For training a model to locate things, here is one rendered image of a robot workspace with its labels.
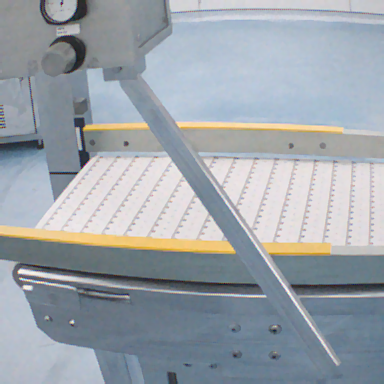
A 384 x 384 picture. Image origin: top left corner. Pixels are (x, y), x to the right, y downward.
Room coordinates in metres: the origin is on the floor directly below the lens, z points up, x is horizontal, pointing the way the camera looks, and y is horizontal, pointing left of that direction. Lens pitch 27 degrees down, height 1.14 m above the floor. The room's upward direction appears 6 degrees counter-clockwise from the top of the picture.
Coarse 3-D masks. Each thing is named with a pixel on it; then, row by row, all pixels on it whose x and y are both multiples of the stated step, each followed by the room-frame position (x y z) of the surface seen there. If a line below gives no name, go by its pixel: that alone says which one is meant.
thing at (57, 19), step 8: (48, 0) 0.47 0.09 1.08; (56, 0) 0.47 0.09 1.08; (64, 0) 0.47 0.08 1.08; (72, 0) 0.47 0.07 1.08; (80, 0) 0.47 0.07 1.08; (40, 8) 0.47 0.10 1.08; (48, 8) 0.47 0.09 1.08; (56, 8) 0.47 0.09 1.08; (64, 8) 0.47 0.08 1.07; (72, 8) 0.47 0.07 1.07; (80, 8) 0.47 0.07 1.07; (48, 16) 0.47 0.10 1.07; (56, 16) 0.47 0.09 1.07; (64, 16) 0.47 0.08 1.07; (72, 16) 0.47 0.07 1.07; (80, 16) 0.47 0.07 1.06; (56, 24) 0.47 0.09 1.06; (64, 24) 0.47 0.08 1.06
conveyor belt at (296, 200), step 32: (96, 160) 0.79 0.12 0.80; (128, 160) 0.78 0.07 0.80; (160, 160) 0.77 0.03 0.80; (224, 160) 0.75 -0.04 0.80; (256, 160) 0.74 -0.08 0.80; (288, 160) 0.73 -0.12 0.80; (320, 160) 0.72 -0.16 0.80; (352, 160) 0.71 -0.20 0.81; (64, 192) 0.71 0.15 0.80; (96, 192) 0.70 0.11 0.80; (128, 192) 0.69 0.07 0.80; (160, 192) 0.68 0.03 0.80; (192, 192) 0.67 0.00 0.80; (256, 192) 0.65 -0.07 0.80; (288, 192) 0.65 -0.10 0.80; (320, 192) 0.64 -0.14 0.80; (352, 192) 0.63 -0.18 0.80; (64, 224) 0.63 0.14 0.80; (96, 224) 0.62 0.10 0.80; (128, 224) 0.62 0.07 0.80; (160, 224) 0.61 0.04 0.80; (192, 224) 0.60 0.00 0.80; (256, 224) 0.59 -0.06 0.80; (288, 224) 0.58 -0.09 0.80; (320, 224) 0.57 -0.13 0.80; (352, 224) 0.56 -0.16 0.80
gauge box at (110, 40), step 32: (0, 0) 0.50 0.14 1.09; (32, 0) 0.49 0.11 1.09; (96, 0) 0.47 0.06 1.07; (128, 0) 0.47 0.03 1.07; (160, 0) 0.55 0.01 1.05; (0, 32) 0.50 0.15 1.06; (32, 32) 0.49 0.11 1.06; (96, 32) 0.48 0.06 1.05; (128, 32) 0.47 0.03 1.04; (160, 32) 0.53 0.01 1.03; (0, 64) 0.50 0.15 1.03; (32, 64) 0.49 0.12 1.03; (96, 64) 0.48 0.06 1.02; (128, 64) 0.47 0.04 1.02
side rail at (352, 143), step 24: (96, 144) 0.81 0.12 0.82; (120, 144) 0.80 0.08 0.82; (144, 144) 0.79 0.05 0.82; (192, 144) 0.77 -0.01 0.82; (216, 144) 0.76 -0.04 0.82; (240, 144) 0.75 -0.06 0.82; (264, 144) 0.74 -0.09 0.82; (312, 144) 0.73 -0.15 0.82; (336, 144) 0.72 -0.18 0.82; (360, 144) 0.71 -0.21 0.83
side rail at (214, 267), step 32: (0, 256) 0.55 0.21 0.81; (32, 256) 0.54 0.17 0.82; (64, 256) 0.53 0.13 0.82; (96, 256) 0.52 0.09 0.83; (128, 256) 0.51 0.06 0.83; (160, 256) 0.50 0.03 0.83; (192, 256) 0.49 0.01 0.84; (224, 256) 0.48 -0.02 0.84; (288, 256) 0.47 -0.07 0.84; (320, 256) 0.46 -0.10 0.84; (352, 256) 0.45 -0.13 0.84
